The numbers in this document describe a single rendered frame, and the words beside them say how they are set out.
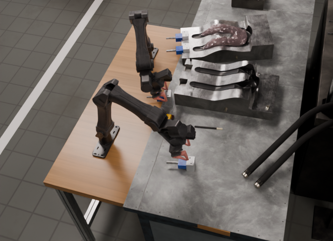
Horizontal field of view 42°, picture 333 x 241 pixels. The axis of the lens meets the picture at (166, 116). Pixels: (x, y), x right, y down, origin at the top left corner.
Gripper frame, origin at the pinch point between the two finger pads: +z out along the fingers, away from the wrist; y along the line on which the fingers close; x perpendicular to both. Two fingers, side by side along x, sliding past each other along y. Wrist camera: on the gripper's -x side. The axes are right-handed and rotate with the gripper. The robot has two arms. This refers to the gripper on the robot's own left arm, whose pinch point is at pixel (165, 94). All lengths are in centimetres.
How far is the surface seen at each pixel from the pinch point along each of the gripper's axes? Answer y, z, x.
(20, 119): 53, 13, 149
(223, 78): 6.1, 10.7, -28.2
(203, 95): -4.7, 6.3, -19.2
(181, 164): -42.6, 4.8, -7.7
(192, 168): -44.2, 8.7, -11.2
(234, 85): -1.2, 10.9, -34.3
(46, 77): 97, 19, 139
